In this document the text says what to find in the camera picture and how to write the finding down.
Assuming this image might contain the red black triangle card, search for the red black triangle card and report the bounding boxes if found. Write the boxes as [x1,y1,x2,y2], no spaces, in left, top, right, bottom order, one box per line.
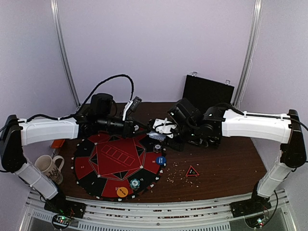
[185,166,200,177]

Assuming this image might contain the orange plastic cup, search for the orange plastic cup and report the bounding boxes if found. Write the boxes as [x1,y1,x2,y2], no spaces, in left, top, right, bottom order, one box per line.
[51,139,65,149]

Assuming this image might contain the orange big blind button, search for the orange big blind button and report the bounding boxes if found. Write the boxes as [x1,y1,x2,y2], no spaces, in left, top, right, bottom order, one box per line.
[116,186,128,198]

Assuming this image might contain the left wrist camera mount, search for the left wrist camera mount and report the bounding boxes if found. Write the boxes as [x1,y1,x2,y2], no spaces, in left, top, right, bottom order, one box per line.
[122,96,142,121]

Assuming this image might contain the grey playing card deck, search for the grey playing card deck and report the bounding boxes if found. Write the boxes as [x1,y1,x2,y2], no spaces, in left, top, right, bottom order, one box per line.
[147,131,166,141]

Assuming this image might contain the blue small blind button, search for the blue small blind button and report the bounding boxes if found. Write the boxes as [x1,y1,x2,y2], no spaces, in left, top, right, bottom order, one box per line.
[155,156,167,166]

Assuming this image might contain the black poker chip case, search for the black poker chip case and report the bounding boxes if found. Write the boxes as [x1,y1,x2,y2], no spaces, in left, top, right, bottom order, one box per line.
[182,75,234,113]

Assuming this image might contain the aluminium frame post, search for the aluminium frame post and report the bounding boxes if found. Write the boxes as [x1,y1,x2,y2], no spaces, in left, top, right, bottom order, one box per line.
[233,0,263,108]
[50,0,80,108]

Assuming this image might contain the white patterned mug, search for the white patterned mug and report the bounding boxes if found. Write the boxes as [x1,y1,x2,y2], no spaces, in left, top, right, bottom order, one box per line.
[35,155,64,185]

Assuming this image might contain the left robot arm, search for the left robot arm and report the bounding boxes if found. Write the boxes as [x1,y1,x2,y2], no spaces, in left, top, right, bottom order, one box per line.
[0,91,141,214]

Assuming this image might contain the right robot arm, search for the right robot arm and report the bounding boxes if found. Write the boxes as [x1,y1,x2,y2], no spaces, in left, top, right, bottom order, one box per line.
[167,98,307,213]

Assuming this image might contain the aluminium frame post right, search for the aluminium frame post right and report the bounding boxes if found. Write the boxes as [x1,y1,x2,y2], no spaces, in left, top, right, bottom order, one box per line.
[233,0,263,108]

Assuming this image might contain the aluminium frame post left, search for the aluminium frame post left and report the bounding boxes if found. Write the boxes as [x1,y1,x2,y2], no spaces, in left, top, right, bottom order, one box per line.
[50,0,80,108]

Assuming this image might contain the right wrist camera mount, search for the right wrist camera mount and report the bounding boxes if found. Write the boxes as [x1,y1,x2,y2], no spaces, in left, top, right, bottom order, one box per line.
[151,118,177,139]

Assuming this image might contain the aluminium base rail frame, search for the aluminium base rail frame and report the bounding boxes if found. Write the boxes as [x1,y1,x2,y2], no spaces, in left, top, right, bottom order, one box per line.
[24,189,289,231]

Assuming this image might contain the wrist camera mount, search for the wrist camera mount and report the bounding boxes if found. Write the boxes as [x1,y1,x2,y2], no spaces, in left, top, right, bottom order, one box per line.
[151,118,177,139]
[122,96,142,121]

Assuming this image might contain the purple 500 poker chip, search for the purple 500 poker chip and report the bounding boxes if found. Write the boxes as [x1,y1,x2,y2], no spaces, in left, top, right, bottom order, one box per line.
[153,144,162,153]

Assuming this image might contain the round red black poker mat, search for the round red black poker mat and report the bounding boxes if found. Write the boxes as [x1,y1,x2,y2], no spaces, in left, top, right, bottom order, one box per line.
[72,133,167,202]

